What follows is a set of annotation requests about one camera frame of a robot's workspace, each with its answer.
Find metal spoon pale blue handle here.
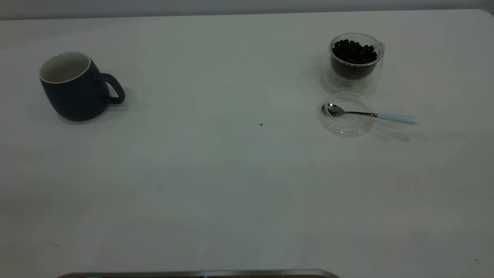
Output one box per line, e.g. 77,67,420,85
327,103,420,125

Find dark blue-grey ceramic mug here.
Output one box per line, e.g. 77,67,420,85
39,52,126,122

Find clear round glass lid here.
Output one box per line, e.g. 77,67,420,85
318,92,376,137

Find dark roasted coffee beans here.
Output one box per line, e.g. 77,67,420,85
331,39,378,80

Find clear double-wall glass jar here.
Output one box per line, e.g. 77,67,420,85
323,33,386,97

